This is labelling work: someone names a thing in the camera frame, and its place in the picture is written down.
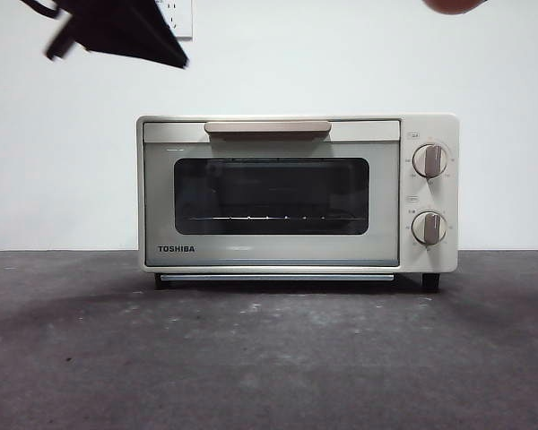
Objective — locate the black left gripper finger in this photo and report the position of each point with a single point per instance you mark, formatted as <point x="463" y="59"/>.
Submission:
<point x="62" y="42"/>
<point x="125" y="27"/>

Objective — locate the silver oven crumb tray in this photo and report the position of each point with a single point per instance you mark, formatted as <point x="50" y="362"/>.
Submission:
<point x="273" y="278"/>

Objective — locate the brown egg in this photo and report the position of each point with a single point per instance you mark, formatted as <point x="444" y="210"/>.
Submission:
<point x="450" y="4"/>

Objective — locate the cream and beige oven knob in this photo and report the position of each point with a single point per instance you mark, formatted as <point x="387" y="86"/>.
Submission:
<point x="429" y="228"/>
<point x="430" y="160"/>

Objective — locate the white wall socket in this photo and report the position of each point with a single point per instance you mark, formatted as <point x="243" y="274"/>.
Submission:
<point x="184" y="18"/>

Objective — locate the cream Toshiba toaster oven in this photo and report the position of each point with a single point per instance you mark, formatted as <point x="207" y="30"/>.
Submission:
<point x="439" y="260"/>

